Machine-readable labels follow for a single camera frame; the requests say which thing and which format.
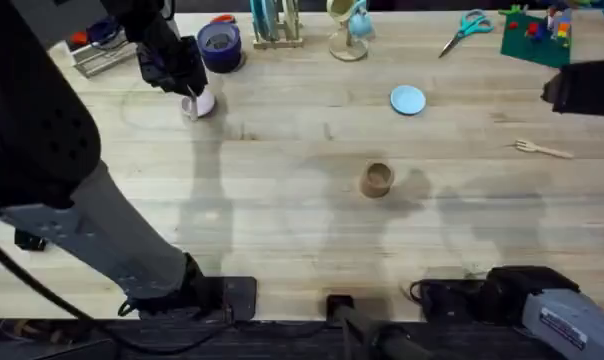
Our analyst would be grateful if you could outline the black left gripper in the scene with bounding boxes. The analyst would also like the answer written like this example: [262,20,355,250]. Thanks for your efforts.
[134,33,210,99]

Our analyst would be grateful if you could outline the pale wooden spoon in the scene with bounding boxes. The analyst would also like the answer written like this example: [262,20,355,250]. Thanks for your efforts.
[187,87,200,123]

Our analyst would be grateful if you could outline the blue plate in rack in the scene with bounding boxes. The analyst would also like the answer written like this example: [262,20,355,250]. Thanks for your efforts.
[248,0,280,42]

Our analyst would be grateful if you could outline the pale plate in rack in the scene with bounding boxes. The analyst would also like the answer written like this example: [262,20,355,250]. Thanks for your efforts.
[281,0,302,40]

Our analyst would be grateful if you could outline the small blue plate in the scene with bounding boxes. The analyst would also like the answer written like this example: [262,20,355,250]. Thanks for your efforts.
[389,84,428,117]

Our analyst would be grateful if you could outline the brown round cup container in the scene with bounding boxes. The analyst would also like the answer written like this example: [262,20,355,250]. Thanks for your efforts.
[358,160,396,200]

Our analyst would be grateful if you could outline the purple tape roll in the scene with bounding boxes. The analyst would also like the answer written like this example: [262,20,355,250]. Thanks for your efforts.
[196,21,244,75]

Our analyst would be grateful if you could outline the green board with toy blocks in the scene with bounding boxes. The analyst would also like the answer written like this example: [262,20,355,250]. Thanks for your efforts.
[498,3,574,70]

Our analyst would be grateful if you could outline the pale wooden fork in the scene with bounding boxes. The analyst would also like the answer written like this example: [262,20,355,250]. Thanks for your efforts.
[513,139,575,161]

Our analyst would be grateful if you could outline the wooden peg rack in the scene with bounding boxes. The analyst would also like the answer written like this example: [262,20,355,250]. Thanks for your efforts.
[251,0,306,51]

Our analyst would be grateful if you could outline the metal tray with tools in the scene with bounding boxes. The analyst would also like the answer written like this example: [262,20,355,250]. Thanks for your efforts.
[67,16,139,80]

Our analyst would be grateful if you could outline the wooden cup stand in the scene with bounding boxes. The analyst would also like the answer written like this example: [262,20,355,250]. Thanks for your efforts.
[327,19,370,63]

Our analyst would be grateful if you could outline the yellow-green cup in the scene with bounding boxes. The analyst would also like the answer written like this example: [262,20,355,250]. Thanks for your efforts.
[325,0,356,24]

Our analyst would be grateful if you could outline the light blue cup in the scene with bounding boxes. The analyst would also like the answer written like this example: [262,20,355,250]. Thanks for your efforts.
[347,1,377,41]

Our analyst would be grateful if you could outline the black table clamp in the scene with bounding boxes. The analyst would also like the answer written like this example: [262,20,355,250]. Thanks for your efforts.
[13,228,49,253]

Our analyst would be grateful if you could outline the teal handled scissors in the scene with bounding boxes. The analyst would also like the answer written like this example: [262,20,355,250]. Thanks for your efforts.
[437,8,496,60]

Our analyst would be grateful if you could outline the black cable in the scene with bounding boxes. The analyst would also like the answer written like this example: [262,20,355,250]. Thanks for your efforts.
[0,228,233,357]

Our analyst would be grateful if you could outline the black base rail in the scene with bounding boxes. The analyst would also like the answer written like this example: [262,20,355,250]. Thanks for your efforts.
[0,317,571,360]

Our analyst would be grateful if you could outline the black centre post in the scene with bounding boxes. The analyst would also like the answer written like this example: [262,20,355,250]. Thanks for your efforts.
[325,293,436,360]

